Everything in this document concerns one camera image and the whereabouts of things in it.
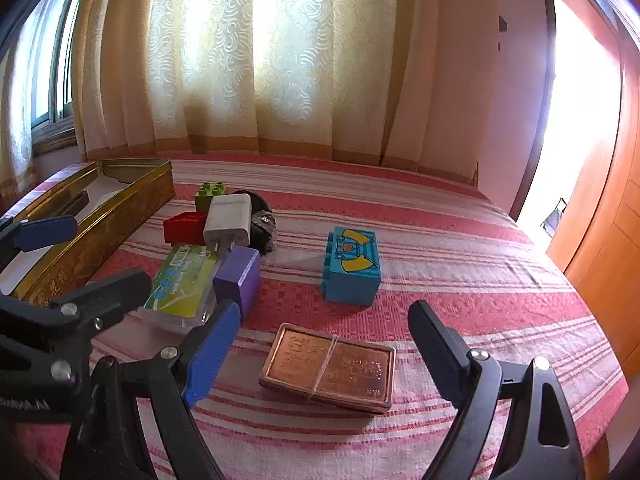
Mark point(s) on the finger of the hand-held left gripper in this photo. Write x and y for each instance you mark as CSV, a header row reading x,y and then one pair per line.
x,y
47,234
110,295

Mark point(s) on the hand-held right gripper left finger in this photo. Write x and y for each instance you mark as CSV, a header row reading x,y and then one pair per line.
x,y
210,360

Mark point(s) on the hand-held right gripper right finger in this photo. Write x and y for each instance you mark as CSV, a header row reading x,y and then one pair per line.
x,y
432,345

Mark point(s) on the clear case green label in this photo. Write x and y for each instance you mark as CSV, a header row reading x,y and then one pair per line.
x,y
175,285

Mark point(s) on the gold tin box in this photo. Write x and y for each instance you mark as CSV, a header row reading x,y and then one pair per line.
x,y
115,220

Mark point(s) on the copper plate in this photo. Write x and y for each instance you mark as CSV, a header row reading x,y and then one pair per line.
x,y
350,375

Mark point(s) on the red building block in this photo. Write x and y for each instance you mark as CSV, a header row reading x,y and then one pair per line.
x,y
182,230

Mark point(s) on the blue building block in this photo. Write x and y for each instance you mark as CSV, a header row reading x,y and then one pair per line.
x,y
352,272

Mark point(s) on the white charger adapter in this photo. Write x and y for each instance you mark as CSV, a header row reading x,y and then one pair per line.
x,y
227,220

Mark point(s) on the white paper sheet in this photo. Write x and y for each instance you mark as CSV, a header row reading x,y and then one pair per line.
x,y
107,187

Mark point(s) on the purple block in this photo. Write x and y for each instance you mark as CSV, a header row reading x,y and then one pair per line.
x,y
242,280

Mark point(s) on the red striped bed sheet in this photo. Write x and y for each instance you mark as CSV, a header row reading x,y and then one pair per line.
x,y
450,260

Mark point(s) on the white lace curtain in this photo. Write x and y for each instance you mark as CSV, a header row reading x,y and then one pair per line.
x,y
20,135

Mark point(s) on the rubber band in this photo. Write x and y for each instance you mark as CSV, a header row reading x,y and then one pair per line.
x,y
330,355

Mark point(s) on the black hair clip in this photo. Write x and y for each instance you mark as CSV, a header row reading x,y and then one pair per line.
x,y
262,230

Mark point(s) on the green building block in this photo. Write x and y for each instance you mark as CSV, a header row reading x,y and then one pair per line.
x,y
212,195

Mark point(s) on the dark rack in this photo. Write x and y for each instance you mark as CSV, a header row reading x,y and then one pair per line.
x,y
555,217

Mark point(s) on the orange wooden door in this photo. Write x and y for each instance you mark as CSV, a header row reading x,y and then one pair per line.
x,y
600,210

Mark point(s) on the yellow patterned curtain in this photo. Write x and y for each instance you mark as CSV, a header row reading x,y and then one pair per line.
x,y
300,60

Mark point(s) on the window frame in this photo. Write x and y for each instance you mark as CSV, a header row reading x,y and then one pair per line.
x,y
50,120

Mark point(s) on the dark brown door frame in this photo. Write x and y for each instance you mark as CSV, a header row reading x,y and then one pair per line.
x,y
542,110

